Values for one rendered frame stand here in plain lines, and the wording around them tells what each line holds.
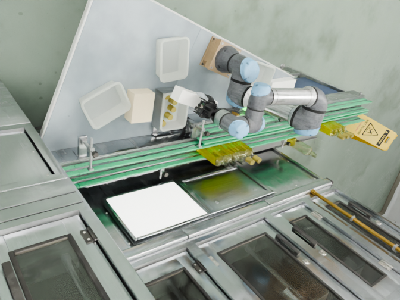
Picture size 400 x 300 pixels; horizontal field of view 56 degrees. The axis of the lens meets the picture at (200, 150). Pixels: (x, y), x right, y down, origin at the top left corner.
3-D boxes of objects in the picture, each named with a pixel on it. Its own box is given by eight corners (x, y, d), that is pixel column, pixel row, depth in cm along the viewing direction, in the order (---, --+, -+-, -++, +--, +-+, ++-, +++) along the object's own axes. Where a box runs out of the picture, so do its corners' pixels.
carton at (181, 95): (175, 85, 173) (183, 89, 169) (211, 97, 190) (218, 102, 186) (169, 97, 174) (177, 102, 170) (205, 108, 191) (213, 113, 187)
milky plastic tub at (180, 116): (151, 125, 214) (159, 132, 208) (155, 88, 203) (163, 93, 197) (177, 121, 224) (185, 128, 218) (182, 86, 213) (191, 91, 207)
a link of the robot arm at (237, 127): (248, 139, 158) (233, 141, 153) (231, 128, 166) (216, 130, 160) (253, 122, 155) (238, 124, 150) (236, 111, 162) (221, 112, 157)
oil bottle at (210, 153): (194, 150, 226) (217, 168, 212) (196, 142, 223) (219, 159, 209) (202, 149, 229) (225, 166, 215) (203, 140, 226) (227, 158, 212)
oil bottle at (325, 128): (309, 125, 289) (340, 142, 271) (312, 119, 287) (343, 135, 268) (314, 124, 293) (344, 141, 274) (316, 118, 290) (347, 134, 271)
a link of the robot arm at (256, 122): (271, 111, 161) (252, 112, 155) (263, 135, 166) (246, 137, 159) (258, 104, 167) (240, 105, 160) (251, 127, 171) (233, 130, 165)
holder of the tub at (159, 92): (150, 133, 216) (157, 139, 211) (155, 88, 204) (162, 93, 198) (175, 129, 226) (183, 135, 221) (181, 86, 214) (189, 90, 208)
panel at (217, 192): (101, 203, 188) (134, 246, 166) (102, 197, 187) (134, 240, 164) (235, 166, 241) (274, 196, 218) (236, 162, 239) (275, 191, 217)
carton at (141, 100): (124, 117, 201) (131, 123, 196) (127, 88, 194) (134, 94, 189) (144, 115, 208) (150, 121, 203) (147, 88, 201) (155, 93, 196)
